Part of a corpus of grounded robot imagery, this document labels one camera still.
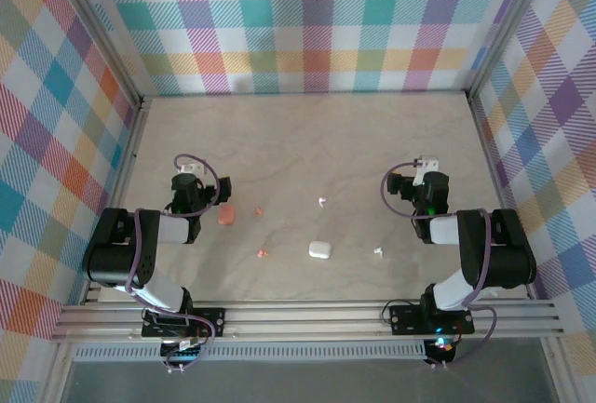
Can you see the white earbud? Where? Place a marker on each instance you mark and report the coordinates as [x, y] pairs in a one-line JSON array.
[[321, 201], [378, 251]]

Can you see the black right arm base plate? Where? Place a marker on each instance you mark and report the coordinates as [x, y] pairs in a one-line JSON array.
[[405, 319]]

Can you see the aluminium table side rail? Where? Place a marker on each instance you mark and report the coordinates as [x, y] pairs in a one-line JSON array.
[[128, 161]]

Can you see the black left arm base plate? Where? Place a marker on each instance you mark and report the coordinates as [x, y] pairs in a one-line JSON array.
[[212, 321]]

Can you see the pink earbud charging case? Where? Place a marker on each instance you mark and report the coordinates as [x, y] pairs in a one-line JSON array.
[[226, 215]]

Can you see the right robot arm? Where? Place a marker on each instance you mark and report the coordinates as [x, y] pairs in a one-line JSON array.
[[503, 259]]

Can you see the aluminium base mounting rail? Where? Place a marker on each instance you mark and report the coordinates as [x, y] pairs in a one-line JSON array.
[[302, 317]]

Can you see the aluminium frame post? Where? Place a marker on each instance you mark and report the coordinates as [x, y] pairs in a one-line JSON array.
[[510, 26], [100, 33]]

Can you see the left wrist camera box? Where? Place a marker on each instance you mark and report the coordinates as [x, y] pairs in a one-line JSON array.
[[188, 168]]

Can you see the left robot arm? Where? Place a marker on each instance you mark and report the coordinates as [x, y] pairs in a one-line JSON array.
[[116, 259]]

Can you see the white earbud charging case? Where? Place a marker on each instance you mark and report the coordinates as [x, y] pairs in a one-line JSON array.
[[320, 250]]

